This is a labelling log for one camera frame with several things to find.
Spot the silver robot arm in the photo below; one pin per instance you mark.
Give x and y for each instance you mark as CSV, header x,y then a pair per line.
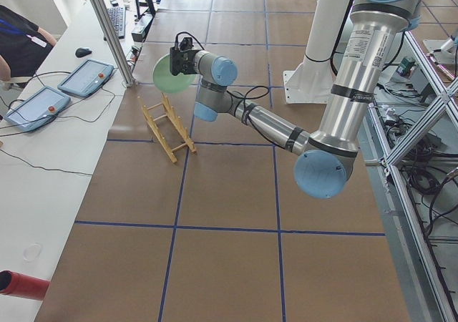
x,y
325,157

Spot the red cylinder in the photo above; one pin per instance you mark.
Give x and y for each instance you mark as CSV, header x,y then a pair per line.
x,y
23,286

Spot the blue teach pendant far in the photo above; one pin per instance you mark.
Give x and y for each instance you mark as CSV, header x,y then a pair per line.
x,y
87,78

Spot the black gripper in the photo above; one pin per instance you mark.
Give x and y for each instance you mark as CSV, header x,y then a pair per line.
x,y
180,64

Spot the light green plate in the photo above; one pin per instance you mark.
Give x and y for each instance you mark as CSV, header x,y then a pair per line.
x,y
168,83

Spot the blue teach pendant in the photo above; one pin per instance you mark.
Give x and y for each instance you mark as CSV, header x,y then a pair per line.
x,y
38,110
87,78

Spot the person in black shirt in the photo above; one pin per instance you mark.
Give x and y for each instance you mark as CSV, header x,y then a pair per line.
x,y
24,45

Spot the aluminium frame post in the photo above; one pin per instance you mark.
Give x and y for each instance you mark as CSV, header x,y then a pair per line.
x,y
113,41

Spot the black keyboard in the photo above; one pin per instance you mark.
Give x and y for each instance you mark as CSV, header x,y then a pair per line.
x,y
117,16

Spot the wooden plate rack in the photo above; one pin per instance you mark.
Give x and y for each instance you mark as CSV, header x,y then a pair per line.
x,y
167,127

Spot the black computer mouse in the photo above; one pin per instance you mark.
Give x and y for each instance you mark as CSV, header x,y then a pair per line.
x,y
82,52

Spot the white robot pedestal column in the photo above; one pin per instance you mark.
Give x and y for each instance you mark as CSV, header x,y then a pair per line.
x,y
312,80

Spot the blue teach pendant near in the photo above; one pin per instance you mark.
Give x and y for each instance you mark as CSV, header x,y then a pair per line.
x,y
38,110

